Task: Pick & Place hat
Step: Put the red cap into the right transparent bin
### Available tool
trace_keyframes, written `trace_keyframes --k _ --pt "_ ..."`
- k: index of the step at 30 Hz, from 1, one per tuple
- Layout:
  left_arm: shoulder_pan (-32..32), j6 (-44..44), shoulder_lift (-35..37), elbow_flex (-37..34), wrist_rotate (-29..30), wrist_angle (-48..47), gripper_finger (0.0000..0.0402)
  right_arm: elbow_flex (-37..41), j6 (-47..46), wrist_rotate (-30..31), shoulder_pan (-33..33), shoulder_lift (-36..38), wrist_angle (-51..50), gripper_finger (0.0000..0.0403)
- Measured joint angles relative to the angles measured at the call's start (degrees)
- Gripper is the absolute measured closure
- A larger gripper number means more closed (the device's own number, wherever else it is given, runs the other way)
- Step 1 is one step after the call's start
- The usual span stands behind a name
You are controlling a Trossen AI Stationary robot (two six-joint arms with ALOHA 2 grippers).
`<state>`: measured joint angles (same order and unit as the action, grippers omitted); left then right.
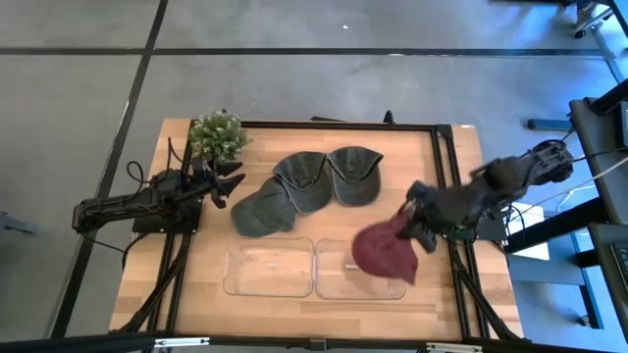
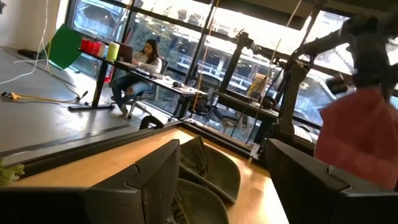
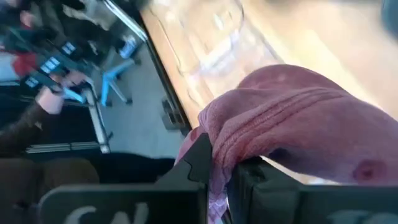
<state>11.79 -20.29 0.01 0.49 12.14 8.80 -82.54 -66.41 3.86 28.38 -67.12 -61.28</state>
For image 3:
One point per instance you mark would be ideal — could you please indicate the person's hand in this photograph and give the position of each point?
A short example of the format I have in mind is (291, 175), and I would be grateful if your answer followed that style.
(73, 78)
(49, 100)

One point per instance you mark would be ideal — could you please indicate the black aluminium table frame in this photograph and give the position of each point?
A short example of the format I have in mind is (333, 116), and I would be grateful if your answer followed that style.
(168, 81)

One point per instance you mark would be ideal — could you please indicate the silver aluminium rail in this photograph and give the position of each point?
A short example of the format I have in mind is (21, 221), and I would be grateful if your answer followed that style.
(124, 19)
(97, 124)

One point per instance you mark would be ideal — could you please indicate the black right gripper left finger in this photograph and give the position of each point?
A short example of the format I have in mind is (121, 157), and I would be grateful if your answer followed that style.
(183, 199)

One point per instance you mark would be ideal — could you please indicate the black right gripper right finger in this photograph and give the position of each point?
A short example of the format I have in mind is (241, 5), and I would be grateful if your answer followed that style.
(280, 202)

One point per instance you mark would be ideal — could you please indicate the blue chair base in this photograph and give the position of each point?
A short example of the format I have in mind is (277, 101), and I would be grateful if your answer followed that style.
(109, 81)

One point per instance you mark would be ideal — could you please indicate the person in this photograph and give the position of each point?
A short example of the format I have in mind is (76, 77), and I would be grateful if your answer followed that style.
(17, 130)

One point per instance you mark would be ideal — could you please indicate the maroon baseball cap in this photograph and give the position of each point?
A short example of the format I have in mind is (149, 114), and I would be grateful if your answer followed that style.
(280, 118)

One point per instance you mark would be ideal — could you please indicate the clear plastic tray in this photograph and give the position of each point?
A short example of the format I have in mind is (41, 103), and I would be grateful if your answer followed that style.
(217, 62)

